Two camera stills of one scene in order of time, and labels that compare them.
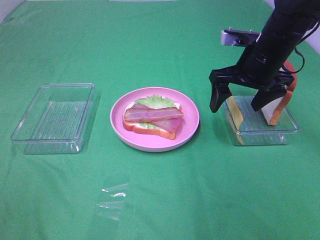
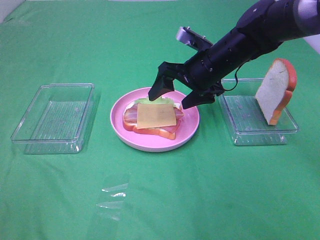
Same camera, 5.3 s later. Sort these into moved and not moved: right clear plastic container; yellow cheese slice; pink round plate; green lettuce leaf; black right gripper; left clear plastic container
Moved: yellow cheese slice; black right gripper
Not moved: left clear plastic container; right clear plastic container; green lettuce leaf; pink round plate
